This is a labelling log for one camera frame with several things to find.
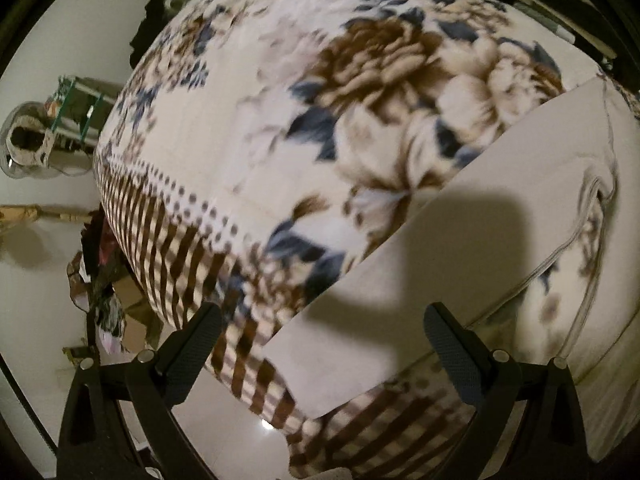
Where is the beige long sleeve shirt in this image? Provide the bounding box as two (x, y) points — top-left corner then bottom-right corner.
(265, 77), (639, 458)

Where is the wooden broom stick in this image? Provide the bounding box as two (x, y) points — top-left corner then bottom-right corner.
(1, 205), (91, 223)

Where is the electric fan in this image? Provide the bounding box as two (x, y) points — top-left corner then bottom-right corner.
(1, 101), (62, 179)

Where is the green shelf rack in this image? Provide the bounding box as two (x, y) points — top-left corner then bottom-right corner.
(46, 76), (122, 153)

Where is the floral bed blanket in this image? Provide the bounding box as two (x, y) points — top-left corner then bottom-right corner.
(92, 0), (640, 480)

